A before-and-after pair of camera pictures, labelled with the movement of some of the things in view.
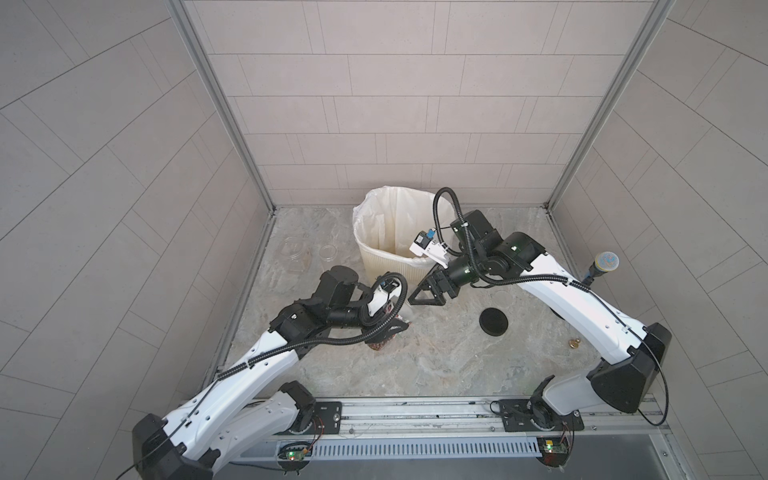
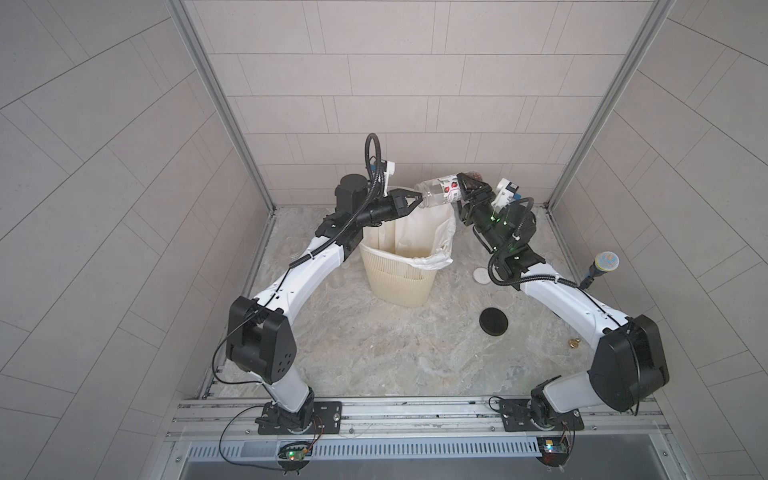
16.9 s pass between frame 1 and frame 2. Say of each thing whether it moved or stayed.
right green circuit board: stayed
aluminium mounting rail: stayed
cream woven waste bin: stayed
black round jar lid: stayed
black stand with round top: stayed
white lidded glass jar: moved
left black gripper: moved
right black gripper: moved
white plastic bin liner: stayed
